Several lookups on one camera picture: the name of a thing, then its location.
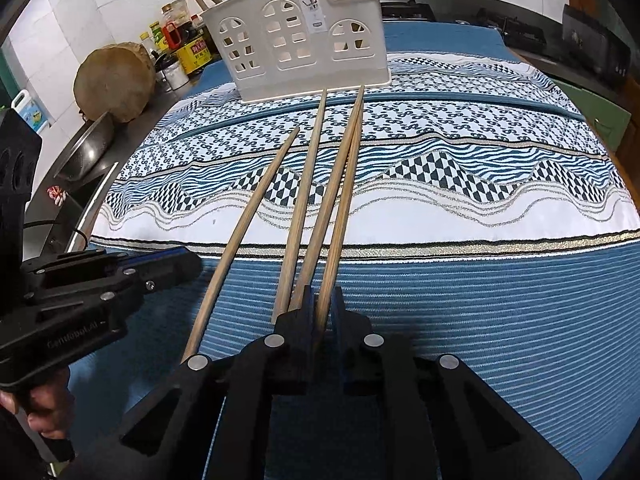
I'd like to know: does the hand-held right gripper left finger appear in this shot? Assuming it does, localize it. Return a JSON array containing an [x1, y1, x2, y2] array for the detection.
[[107, 285, 321, 480]]

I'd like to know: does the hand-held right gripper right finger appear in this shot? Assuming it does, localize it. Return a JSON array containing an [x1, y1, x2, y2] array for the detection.
[[330, 285, 586, 480]]

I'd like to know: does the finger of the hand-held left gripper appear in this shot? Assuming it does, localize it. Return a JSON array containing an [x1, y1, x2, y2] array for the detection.
[[22, 246, 187, 277], [29, 251, 204, 322]]

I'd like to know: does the white plastic utensil holder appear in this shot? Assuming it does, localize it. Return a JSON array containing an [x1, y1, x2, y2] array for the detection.
[[200, 0, 392, 105]]

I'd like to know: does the person's left hand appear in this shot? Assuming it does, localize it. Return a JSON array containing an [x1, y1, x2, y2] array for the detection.
[[0, 364, 77, 442]]

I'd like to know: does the steel sink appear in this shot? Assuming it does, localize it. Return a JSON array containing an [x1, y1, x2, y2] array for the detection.
[[22, 160, 121, 261]]

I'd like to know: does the metal colander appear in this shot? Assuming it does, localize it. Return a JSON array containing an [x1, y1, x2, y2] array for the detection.
[[62, 110, 119, 181]]

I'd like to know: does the blue patterned cloth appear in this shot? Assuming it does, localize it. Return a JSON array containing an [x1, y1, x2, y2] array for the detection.
[[65, 25, 640, 480]]

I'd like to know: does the white blue detergent jug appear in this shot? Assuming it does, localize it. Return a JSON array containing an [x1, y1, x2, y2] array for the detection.
[[11, 89, 51, 135]]

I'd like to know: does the round wooden chopping block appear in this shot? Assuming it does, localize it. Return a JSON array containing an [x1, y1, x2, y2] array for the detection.
[[73, 42, 157, 123]]

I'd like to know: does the white jar black lid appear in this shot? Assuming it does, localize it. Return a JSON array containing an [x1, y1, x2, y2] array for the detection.
[[162, 62, 190, 90]]

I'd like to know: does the dark yellow-label sauce jug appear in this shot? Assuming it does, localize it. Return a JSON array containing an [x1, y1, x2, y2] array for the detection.
[[175, 15, 211, 78]]

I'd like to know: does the green-label bottle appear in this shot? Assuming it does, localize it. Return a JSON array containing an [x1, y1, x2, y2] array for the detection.
[[149, 21, 169, 53]]

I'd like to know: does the green cabinet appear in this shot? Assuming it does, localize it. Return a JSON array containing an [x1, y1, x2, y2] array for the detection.
[[520, 50, 632, 151]]

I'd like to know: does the black gas stove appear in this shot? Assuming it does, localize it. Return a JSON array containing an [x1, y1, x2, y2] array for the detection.
[[380, 2, 546, 47]]

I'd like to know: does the black box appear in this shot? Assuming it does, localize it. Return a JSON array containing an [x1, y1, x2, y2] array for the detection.
[[561, 4, 632, 87]]

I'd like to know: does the black cable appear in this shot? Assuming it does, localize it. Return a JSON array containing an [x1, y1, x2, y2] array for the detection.
[[20, 217, 91, 253]]

